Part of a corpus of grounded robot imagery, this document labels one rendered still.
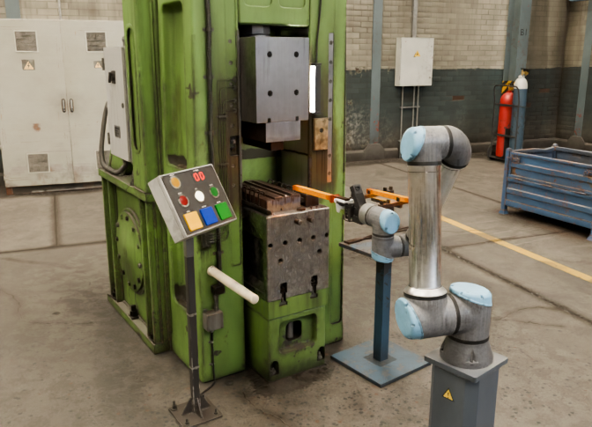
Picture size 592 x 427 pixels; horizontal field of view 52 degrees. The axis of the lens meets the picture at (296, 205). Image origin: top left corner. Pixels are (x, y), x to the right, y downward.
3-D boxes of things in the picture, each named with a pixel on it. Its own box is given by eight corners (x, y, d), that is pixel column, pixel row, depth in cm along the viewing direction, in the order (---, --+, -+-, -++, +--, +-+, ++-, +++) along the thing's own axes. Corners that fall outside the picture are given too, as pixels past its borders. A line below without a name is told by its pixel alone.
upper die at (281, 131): (300, 139, 302) (300, 121, 300) (265, 143, 291) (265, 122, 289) (259, 130, 336) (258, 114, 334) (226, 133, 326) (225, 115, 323)
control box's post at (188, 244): (201, 413, 291) (192, 195, 265) (194, 415, 289) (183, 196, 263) (197, 409, 294) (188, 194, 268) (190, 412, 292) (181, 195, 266)
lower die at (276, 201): (299, 208, 311) (300, 192, 308) (266, 213, 300) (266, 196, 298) (260, 193, 345) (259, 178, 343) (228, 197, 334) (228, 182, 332)
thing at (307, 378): (354, 378, 323) (354, 376, 322) (260, 412, 292) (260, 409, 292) (313, 349, 355) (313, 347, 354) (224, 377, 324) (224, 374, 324)
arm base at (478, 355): (502, 357, 222) (505, 332, 219) (474, 375, 210) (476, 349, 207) (458, 339, 236) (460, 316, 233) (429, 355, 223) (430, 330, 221)
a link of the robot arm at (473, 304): (498, 338, 215) (502, 292, 211) (455, 344, 211) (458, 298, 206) (475, 320, 229) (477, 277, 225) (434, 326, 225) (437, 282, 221)
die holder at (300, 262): (329, 287, 324) (329, 207, 313) (268, 302, 304) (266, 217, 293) (275, 258, 370) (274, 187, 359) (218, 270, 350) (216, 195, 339)
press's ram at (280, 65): (322, 119, 307) (323, 37, 297) (256, 123, 286) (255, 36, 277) (279, 113, 341) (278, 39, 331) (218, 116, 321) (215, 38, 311)
